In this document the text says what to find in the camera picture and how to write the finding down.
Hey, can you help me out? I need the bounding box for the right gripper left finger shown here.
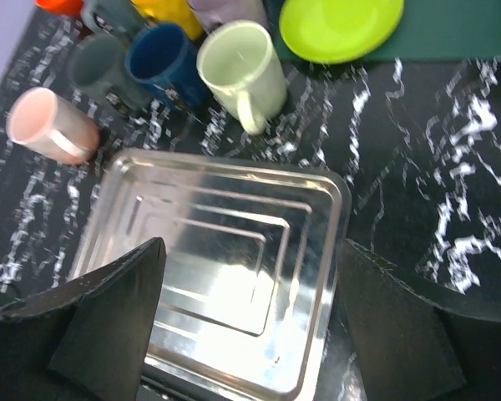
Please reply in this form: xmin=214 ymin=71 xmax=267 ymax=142
xmin=0 ymin=237 xmax=166 ymax=400

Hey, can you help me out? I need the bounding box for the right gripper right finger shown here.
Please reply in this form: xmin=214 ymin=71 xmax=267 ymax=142
xmin=337 ymin=240 xmax=501 ymax=400

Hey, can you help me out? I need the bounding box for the pink orange mug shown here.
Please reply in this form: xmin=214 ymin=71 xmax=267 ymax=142
xmin=6 ymin=87 xmax=99 ymax=165

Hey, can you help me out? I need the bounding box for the dark grey mug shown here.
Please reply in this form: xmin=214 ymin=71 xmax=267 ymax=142
xmin=68 ymin=33 xmax=152 ymax=115

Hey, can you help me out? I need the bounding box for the navy blue mug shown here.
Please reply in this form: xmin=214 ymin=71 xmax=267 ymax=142
xmin=124 ymin=22 xmax=209 ymax=112

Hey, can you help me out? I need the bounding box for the light green mug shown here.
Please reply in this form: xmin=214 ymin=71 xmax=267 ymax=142
xmin=196 ymin=20 xmax=287 ymax=135

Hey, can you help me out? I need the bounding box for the blue grey mug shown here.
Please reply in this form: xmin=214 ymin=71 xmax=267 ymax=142
xmin=80 ymin=0 xmax=147 ymax=38

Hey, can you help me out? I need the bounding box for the yellow ribbed mug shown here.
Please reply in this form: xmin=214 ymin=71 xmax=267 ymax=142
xmin=132 ymin=0 xmax=203 ymax=40

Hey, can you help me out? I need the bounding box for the mauve pink mug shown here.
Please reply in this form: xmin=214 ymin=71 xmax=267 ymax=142
xmin=188 ymin=0 xmax=269 ymax=33

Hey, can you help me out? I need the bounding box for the silver metal tray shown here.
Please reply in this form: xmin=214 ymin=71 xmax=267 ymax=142
xmin=70 ymin=149 xmax=351 ymax=400

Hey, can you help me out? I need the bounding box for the dark green mat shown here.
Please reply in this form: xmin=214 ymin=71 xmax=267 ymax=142
xmin=273 ymin=1 xmax=501 ymax=62

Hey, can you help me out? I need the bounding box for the lime green plate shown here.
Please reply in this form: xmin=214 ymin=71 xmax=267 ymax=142
xmin=279 ymin=0 xmax=405 ymax=64

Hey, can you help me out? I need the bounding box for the orange red bowl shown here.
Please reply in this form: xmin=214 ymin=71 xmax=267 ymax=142
xmin=35 ymin=0 xmax=84 ymax=18

